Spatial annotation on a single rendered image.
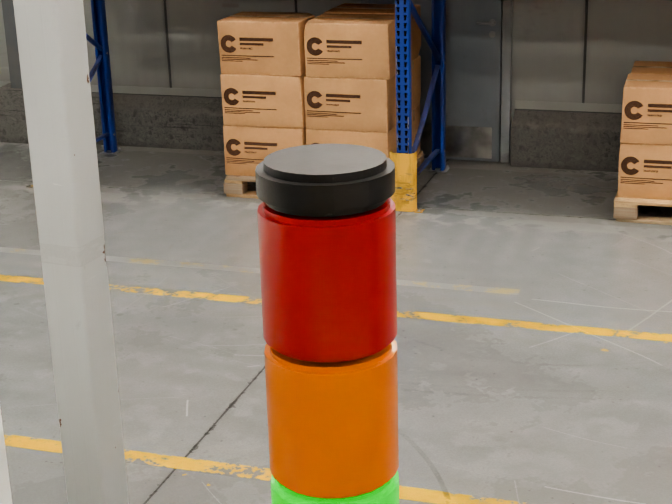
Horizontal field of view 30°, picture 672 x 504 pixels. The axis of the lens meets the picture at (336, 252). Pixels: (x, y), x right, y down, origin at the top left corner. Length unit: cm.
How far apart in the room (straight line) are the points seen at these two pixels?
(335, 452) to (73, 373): 280
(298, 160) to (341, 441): 10
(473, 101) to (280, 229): 905
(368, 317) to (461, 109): 908
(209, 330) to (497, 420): 174
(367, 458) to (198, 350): 581
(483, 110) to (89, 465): 655
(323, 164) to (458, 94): 906
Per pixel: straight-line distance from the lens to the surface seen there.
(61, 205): 310
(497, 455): 522
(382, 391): 46
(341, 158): 45
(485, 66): 941
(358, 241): 43
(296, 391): 46
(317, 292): 44
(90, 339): 320
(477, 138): 954
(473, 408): 560
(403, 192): 830
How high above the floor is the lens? 245
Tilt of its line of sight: 19 degrees down
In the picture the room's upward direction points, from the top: 2 degrees counter-clockwise
